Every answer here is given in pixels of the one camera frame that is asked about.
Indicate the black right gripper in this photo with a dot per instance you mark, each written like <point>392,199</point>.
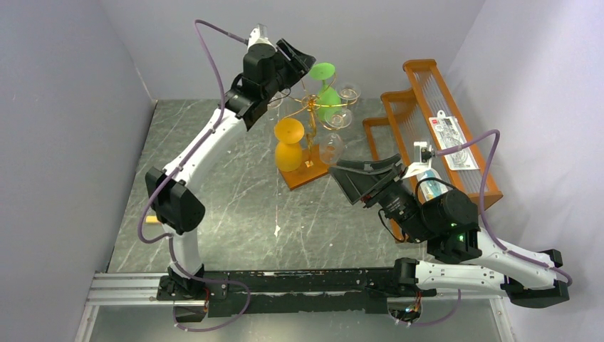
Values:
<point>374,189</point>

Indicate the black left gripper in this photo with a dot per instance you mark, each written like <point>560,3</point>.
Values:
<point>303,63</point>

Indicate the green plastic wine glass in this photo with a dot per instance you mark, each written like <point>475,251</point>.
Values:
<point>328,101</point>

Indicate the clear wine glass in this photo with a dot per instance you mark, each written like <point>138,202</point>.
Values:
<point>276,101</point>
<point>331,146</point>
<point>349,93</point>

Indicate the yellow plastic wine glass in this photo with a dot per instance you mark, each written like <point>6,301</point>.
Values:
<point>288,155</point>

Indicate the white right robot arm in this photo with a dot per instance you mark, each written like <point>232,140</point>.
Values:
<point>465,257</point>

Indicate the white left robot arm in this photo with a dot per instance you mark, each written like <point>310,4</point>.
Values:
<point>170,189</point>

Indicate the blue packaged item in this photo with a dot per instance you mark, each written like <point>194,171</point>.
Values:
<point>431,188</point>

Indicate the wooden tiered display shelf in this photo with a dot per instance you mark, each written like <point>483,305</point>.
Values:
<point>407,114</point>

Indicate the white packaged ruler set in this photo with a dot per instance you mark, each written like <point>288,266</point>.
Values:
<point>449,134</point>

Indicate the yellow pink eraser block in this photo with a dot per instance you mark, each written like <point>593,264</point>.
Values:
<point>151,220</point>

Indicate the gold wire wine glass rack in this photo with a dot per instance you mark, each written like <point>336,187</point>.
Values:
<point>312,167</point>

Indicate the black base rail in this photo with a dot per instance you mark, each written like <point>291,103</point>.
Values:
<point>226,293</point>

